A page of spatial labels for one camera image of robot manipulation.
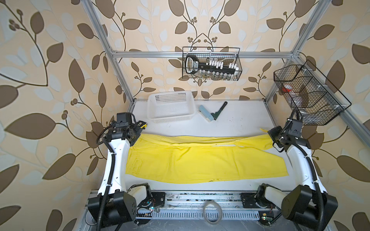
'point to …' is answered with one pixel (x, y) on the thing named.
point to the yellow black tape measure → (142, 124)
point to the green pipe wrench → (216, 114)
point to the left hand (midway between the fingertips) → (134, 131)
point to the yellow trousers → (204, 159)
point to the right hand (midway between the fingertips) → (271, 132)
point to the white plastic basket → (170, 107)
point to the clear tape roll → (215, 203)
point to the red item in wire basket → (286, 90)
